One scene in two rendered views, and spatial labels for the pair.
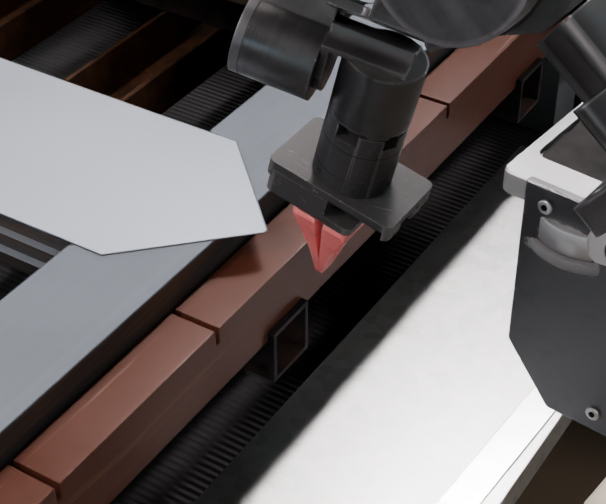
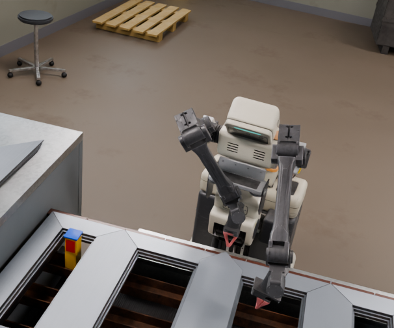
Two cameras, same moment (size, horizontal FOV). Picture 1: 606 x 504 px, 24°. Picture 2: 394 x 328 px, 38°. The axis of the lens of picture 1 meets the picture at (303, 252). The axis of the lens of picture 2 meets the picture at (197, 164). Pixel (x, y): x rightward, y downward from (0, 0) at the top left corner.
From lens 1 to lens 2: 259 cm
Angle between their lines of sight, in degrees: 86
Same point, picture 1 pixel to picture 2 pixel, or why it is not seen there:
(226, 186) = (215, 258)
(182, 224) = (229, 261)
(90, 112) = (199, 282)
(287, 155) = (236, 230)
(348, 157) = not seen: hidden behind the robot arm
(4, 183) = (229, 288)
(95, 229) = (236, 273)
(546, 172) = (260, 189)
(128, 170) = (216, 272)
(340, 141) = not seen: hidden behind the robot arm
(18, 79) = (191, 296)
